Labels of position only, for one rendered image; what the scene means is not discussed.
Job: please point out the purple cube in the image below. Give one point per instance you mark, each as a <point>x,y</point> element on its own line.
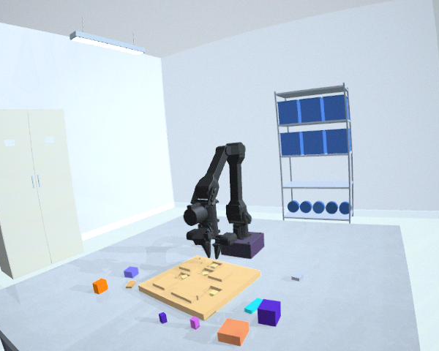
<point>269,312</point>

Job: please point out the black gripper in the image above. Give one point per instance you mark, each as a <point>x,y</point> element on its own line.
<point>220,240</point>

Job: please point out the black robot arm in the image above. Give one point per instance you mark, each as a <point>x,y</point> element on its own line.
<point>207,188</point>

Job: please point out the small purple block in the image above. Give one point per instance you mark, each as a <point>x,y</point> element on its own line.
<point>194,322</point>
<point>162,317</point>

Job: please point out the tan flat tile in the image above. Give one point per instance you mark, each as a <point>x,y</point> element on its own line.
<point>130,284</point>

